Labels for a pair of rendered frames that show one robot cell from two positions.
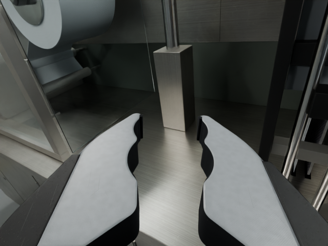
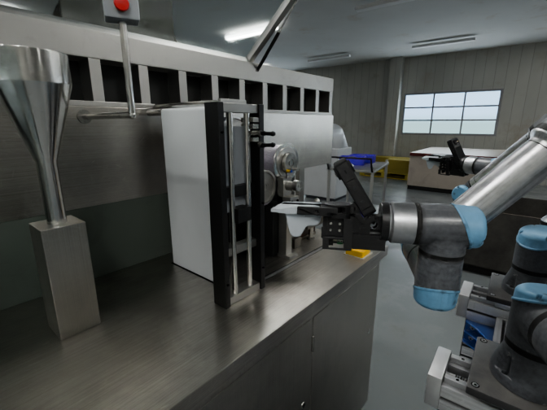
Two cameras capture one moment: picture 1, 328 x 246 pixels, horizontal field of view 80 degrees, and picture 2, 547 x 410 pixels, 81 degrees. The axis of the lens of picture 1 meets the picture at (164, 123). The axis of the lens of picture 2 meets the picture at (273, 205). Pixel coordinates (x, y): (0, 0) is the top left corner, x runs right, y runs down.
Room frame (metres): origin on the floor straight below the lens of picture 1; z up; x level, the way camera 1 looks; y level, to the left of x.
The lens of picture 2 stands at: (0.06, 0.60, 1.39)
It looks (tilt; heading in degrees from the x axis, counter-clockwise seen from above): 14 degrees down; 275
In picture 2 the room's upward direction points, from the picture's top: straight up
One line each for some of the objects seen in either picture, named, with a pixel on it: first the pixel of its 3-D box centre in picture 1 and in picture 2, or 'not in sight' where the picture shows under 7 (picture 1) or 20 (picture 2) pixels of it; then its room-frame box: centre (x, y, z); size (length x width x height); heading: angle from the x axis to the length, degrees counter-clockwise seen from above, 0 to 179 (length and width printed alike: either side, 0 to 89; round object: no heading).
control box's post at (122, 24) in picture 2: not in sight; (127, 70); (0.47, -0.16, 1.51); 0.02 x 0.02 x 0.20
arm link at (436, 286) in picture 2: not in sight; (435, 272); (-0.19, 0.01, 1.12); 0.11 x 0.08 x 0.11; 84
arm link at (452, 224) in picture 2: not in sight; (445, 227); (-0.19, 0.03, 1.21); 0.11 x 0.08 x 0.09; 174
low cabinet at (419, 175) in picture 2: not in sight; (461, 168); (-3.44, -6.93, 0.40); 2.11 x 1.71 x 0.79; 58
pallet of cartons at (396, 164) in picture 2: not in sight; (389, 167); (-2.27, -8.36, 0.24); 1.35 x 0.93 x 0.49; 148
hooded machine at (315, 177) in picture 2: not in sight; (327, 161); (-0.39, -5.55, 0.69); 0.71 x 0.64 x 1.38; 146
